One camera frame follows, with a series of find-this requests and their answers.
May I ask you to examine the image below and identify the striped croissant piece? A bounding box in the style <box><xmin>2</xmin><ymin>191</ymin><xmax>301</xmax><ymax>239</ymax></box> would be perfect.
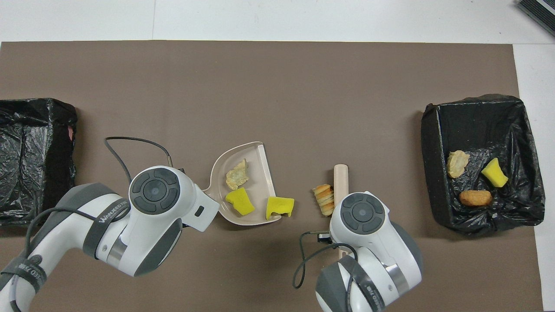
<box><xmin>313</xmin><ymin>184</ymin><xmax>335</xmax><ymax>217</ymax></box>
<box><xmin>447</xmin><ymin>150</ymin><xmax>470</xmax><ymax>179</ymax></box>

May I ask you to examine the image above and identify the yellow sponge piece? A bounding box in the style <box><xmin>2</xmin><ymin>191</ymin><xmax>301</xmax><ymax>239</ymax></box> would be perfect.
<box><xmin>225</xmin><ymin>187</ymin><xmax>255</xmax><ymax>216</ymax></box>
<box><xmin>480</xmin><ymin>157</ymin><xmax>509</xmax><ymax>188</ymax></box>
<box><xmin>265</xmin><ymin>196</ymin><xmax>295</xmax><ymax>220</ymax></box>

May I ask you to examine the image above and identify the beige hand brush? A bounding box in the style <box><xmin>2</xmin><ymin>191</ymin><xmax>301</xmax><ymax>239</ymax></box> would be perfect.
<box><xmin>333</xmin><ymin>163</ymin><xmax>349</xmax><ymax>260</ymax></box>

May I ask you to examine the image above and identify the beige plastic dustpan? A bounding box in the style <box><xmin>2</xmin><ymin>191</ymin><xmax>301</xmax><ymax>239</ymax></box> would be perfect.
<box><xmin>209</xmin><ymin>141</ymin><xmax>283</xmax><ymax>226</ymax></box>

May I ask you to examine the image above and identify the pale flaky pastry piece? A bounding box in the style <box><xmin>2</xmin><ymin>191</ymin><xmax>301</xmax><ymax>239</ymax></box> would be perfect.
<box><xmin>225</xmin><ymin>159</ymin><xmax>250</xmax><ymax>191</ymax></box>

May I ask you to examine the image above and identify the brown bread roll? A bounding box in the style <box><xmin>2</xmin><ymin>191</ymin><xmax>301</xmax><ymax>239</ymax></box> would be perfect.
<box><xmin>459</xmin><ymin>190</ymin><xmax>493</xmax><ymax>207</ymax></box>

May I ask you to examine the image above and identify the black bag-lined trash bin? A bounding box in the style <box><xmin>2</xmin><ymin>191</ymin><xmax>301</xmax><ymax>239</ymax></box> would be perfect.
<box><xmin>0</xmin><ymin>98</ymin><xmax>78</xmax><ymax>229</ymax></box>
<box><xmin>421</xmin><ymin>94</ymin><xmax>546</xmax><ymax>236</ymax></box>

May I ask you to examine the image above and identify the brown paper table mat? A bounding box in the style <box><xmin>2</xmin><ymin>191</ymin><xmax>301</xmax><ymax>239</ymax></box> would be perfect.
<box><xmin>0</xmin><ymin>40</ymin><xmax>545</xmax><ymax>312</ymax></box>

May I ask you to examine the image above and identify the dark ribbed object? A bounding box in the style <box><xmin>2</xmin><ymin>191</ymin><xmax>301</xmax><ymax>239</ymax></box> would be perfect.
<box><xmin>516</xmin><ymin>0</ymin><xmax>555</xmax><ymax>37</ymax></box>

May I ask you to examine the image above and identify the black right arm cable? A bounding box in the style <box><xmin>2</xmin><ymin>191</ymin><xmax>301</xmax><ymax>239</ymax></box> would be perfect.
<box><xmin>293</xmin><ymin>231</ymin><xmax>347</xmax><ymax>289</ymax></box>

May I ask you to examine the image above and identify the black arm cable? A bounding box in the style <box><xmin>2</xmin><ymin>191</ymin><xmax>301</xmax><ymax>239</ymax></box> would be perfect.
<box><xmin>293</xmin><ymin>231</ymin><xmax>347</xmax><ymax>289</ymax></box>
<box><xmin>104</xmin><ymin>136</ymin><xmax>174</xmax><ymax>182</ymax></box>

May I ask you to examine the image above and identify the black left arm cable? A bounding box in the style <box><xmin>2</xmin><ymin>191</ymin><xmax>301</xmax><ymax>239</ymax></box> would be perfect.
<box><xmin>104</xmin><ymin>136</ymin><xmax>174</xmax><ymax>182</ymax></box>

